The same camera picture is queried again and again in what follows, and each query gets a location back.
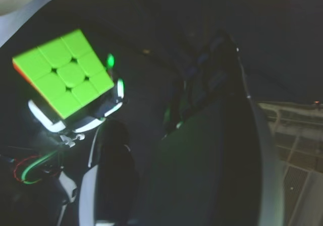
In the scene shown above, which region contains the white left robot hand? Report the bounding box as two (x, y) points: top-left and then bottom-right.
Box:
(78, 29), (286, 226)

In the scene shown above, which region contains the Rubik's cube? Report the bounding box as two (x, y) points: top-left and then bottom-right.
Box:
(12, 28), (115, 120)

